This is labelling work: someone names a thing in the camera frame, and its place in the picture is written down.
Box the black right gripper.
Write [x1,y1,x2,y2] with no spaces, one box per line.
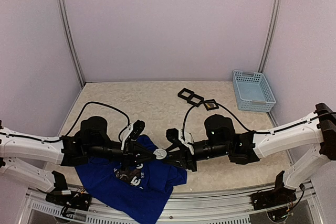
[161,140,229,173]

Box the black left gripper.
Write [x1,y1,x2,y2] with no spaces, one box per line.
[86,140,156,171]

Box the blue printed t-shirt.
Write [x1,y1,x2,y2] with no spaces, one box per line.
[75,134,187,224]

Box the sunset painting round brooch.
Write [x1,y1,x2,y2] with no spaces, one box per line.
[206,103,215,109]

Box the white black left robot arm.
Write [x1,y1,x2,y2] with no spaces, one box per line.
[1,116,156,206]

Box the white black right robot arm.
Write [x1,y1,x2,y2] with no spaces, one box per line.
[164,103,335,205]

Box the light blue plastic basket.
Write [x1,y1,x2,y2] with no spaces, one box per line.
[232,70,276,113]

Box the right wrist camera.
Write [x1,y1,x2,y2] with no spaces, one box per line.
[166,128,194,147]

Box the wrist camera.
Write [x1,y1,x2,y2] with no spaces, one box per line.
[166,128,194,147]
[119,120,145,151]

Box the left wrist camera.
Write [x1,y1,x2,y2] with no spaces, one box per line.
[119,120,145,151]

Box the black square frame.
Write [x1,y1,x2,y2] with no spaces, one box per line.
[203,99,219,111]
[177,88,195,101]
[187,94,204,107]

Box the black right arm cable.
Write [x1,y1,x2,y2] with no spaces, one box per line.
[182,100,336,135]

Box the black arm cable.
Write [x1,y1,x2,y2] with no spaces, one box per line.
[0,101,132,143]
[182,100,336,135]

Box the aluminium front rail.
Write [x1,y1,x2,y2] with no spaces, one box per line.
[16,180,325,223]

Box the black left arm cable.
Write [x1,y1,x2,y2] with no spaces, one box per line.
[0,101,132,143]

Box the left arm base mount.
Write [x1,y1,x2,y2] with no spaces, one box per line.
[45,188,92,211]

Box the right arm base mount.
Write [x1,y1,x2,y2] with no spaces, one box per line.
[250,178,297,212]

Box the aluminium corner post left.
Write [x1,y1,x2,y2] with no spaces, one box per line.
[57,0,86,89]

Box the aluminium corner post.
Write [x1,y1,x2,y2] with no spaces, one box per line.
[258,0,281,73]
[57,0,86,89]

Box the aluminium corner post right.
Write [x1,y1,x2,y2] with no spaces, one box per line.
[258,0,281,73]

